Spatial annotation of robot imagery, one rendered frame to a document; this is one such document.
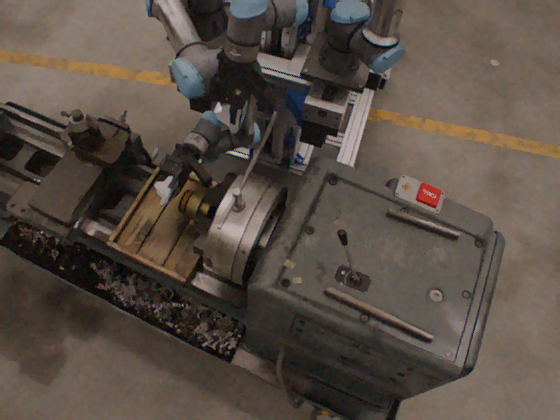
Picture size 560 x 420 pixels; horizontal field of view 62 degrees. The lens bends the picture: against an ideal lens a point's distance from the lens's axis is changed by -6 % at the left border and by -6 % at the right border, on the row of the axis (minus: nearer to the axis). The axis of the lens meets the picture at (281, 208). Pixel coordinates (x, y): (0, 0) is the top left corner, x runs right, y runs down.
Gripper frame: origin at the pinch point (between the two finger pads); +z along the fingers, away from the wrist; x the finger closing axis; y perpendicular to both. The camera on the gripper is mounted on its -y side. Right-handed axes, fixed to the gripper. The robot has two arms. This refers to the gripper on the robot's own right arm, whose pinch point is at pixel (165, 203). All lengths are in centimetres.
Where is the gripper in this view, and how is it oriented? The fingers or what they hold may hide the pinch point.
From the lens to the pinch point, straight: 149.4
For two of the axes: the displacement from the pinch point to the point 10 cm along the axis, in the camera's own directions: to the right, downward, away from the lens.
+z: -4.1, 7.9, -4.5
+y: -9.1, -3.9, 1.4
